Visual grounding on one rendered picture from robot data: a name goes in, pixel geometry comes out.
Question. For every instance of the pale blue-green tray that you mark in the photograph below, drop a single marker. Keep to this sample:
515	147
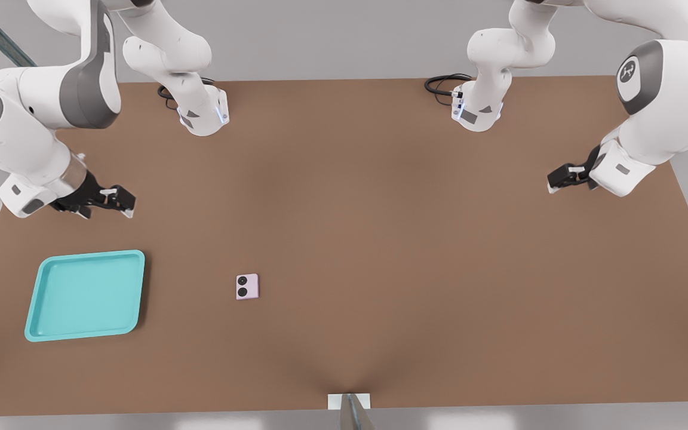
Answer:
84	295

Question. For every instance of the small pale lilac phone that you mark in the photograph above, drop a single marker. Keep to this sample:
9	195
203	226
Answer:
247	286

